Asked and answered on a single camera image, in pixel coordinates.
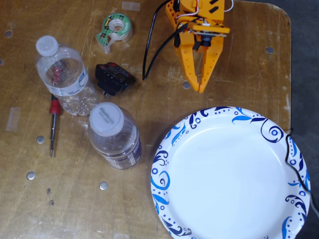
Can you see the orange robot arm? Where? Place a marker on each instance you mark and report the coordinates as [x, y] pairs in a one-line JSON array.
[[170, 10]]

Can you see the white paper plate blue pattern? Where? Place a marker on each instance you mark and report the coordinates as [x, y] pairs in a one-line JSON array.
[[224, 174]]

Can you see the red black screwdriver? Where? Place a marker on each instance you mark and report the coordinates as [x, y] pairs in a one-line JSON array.
[[54, 108]]

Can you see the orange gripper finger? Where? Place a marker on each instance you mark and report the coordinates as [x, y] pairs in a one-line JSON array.
[[187, 59], [211, 59]]

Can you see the vitaminwater bottle purple label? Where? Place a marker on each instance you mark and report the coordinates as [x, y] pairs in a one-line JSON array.
[[107, 118]]

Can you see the black power adapter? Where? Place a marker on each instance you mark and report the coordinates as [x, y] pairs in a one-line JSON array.
[[113, 78]]

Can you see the green tape dispenser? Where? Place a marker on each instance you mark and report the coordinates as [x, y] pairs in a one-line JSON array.
[[104, 36]]

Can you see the clear tape strip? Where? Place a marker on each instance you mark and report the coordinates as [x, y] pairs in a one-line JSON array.
[[130, 5], [121, 236], [13, 119]]

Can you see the clear water bottle white cap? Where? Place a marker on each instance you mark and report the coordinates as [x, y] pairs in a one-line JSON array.
[[67, 74]]

